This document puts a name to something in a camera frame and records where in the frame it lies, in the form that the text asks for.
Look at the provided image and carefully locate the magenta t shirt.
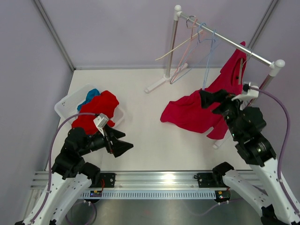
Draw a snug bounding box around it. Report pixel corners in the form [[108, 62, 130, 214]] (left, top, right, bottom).
[[160, 50, 247, 140]]

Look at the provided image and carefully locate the white slotted cable duct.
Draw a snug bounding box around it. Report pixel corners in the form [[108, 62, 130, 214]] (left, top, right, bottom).
[[79, 190, 216, 200]]

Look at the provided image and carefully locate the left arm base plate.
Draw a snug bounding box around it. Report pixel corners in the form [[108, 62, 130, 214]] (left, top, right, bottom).
[[90, 172, 116, 188]]

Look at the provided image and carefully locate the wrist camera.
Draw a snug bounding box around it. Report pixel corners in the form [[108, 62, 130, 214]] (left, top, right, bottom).
[[93, 113, 109, 136], [231, 82, 259, 101]]

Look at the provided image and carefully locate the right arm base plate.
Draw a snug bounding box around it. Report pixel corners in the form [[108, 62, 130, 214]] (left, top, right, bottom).
[[193, 172, 228, 188]]

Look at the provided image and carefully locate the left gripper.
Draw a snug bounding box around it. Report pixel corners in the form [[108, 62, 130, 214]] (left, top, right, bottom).
[[78, 124, 133, 157]]

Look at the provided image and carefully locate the blue t shirt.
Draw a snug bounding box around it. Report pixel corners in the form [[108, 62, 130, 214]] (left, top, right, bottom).
[[77, 89, 100, 111]]

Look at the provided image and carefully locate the white clothes rack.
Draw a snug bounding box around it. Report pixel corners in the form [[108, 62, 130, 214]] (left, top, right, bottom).
[[144, 5, 285, 150]]

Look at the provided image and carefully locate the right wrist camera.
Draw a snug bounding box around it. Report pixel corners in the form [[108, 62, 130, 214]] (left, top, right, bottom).
[[231, 82, 259, 101]]

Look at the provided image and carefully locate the pink wire hanger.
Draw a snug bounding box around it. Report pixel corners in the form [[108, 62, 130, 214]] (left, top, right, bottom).
[[170, 16, 203, 84]]

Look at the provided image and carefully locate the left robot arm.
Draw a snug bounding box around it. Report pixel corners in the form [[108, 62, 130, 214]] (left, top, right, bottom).
[[17, 126, 133, 225]]

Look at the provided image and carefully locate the red t shirt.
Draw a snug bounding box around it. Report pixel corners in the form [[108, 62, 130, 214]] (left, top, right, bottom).
[[71, 90, 119, 135]]

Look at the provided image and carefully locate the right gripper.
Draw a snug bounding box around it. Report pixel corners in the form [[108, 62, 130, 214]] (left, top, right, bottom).
[[199, 89, 248, 139]]

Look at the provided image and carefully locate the white plastic basket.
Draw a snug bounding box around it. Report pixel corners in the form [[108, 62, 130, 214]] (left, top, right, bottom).
[[54, 83, 125, 127]]

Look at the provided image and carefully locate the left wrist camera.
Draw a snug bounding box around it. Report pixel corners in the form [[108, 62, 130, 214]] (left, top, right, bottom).
[[93, 113, 109, 136]]

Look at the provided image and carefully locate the aluminium rail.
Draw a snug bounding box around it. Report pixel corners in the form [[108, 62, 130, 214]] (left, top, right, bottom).
[[30, 170, 274, 191]]

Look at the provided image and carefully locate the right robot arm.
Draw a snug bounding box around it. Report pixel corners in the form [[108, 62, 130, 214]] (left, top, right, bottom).
[[199, 86, 300, 225]]

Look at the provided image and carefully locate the cream wire hanger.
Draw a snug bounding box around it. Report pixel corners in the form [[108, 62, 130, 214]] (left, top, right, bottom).
[[155, 25, 203, 61]]

